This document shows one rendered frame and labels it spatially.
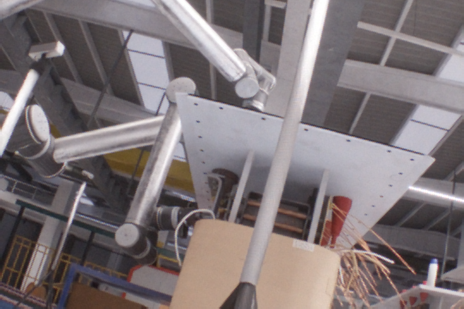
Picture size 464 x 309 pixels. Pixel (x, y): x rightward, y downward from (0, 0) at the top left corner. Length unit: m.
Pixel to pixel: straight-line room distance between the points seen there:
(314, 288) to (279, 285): 0.11
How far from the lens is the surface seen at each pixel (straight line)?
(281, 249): 1.48
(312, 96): 7.96
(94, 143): 2.65
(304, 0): 11.66
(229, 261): 1.47
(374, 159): 1.56
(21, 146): 2.61
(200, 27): 2.04
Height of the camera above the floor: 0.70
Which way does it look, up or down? 25 degrees up
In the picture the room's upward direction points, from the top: 17 degrees clockwise
